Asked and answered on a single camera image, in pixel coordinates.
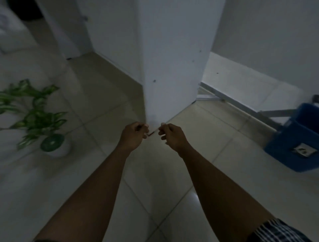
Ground person's left hand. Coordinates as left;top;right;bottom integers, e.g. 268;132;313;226
119;121;149;152

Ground person's right hand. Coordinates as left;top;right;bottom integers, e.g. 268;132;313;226
158;123;190;154

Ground person's left forearm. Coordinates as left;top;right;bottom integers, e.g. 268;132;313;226
32;143;131;242

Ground person's right forearm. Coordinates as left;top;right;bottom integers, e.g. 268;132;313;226
177;146;276;242

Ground white plant pot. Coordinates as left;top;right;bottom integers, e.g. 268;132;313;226
41;134;72;158

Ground green leafy potted plant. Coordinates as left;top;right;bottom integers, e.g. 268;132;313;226
0;79;68;150

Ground white door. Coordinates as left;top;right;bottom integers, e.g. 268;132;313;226
35;0;94;60

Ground blue plastic bin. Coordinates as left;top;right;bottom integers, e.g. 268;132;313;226
263;103;319;173

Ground person's plaid shorts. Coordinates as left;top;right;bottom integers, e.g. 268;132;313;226
247;218;313;242

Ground white sack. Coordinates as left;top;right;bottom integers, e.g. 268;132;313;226
0;5;38;54

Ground metal frame bar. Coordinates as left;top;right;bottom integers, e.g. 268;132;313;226
197;82;299;130

